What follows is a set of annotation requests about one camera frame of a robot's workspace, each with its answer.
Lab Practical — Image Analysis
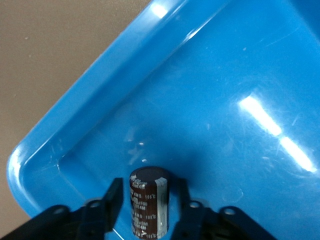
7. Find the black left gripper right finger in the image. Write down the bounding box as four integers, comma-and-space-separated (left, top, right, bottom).
169, 178, 276, 240

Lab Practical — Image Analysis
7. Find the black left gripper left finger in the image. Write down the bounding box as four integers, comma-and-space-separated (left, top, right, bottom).
0, 177, 125, 240

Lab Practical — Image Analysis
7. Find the dark brown electrolytic capacitor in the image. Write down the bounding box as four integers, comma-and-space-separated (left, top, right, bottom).
128, 166, 171, 240

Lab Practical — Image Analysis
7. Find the blue plastic tray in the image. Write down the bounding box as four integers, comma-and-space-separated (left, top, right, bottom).
6, 0, 320, 240

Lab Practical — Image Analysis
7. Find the brown table mat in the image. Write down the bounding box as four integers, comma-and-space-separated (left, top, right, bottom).
0, 0, 159, 237

